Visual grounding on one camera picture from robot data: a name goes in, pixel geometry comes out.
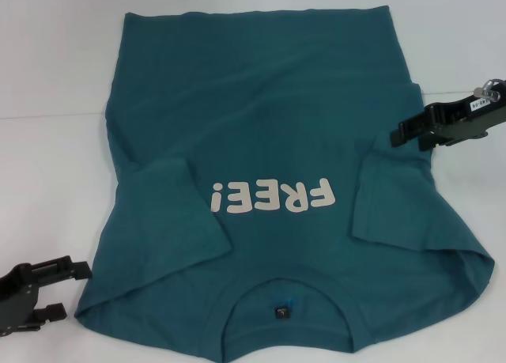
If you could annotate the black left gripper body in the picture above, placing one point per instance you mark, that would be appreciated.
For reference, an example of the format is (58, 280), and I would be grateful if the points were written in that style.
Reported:
(17, 299)

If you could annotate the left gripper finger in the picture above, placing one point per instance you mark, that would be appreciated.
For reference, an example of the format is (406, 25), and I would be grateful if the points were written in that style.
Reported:
(53, 312)
(81, 271)

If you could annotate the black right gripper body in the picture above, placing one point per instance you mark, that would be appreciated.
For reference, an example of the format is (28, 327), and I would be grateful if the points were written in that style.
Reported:
(462, 122)

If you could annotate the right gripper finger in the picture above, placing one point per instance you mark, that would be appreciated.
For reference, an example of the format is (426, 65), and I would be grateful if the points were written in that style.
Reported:
(407, 133)
(433, 141)

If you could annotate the teal FREE print t-shirt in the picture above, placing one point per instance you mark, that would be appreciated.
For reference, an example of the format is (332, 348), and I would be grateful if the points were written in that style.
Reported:
(276, 102)

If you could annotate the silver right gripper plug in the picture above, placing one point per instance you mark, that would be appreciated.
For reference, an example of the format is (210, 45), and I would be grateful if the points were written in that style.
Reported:
(484, 89)

